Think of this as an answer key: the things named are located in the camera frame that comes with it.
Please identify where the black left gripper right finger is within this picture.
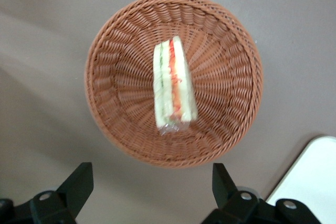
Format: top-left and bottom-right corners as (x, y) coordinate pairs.
(202, 163), (322, 224)

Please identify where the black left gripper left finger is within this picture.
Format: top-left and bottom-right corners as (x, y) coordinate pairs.
(0, 162), (95, 224)

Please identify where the plastic-wrapped triangle sandwich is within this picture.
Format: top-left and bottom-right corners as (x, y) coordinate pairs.
(153, 36), (198, 135)

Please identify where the white rectangular plastic tray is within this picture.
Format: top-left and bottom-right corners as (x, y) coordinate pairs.
(265, 136), (336, 224)

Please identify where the brown round wicker basket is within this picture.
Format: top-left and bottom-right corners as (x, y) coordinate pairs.
(83, 0), (264, 169)

